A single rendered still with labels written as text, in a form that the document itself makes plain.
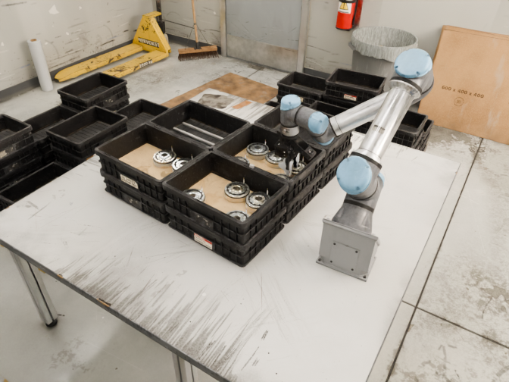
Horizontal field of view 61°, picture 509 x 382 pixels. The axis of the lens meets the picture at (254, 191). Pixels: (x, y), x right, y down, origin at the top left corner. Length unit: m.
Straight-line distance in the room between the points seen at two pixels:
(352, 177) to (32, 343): 1.77
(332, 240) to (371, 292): 0.23
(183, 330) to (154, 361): 0.80
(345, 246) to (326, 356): 0.39
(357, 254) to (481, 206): 1.96
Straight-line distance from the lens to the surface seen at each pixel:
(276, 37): 4.99
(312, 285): 1.63
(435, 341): 2.50
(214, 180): 1.86
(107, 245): 1.82
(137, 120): 3.31
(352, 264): 1.64
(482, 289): 2.85
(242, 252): 1.61
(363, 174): 1.46
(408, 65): 1.59
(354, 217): 1.58
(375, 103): 1.73
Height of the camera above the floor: 1.94
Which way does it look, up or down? 38 degrees down
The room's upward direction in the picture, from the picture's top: 1 degrees clockwise
